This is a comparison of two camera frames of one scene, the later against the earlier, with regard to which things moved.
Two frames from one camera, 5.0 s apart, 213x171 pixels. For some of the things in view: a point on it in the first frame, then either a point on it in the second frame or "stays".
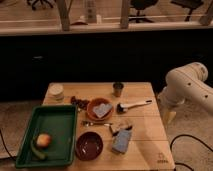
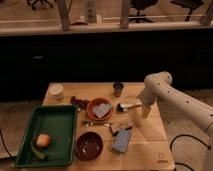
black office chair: [141, 5] stays
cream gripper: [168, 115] -> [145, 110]
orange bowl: [98, 101] stays
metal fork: [89, 123] stays
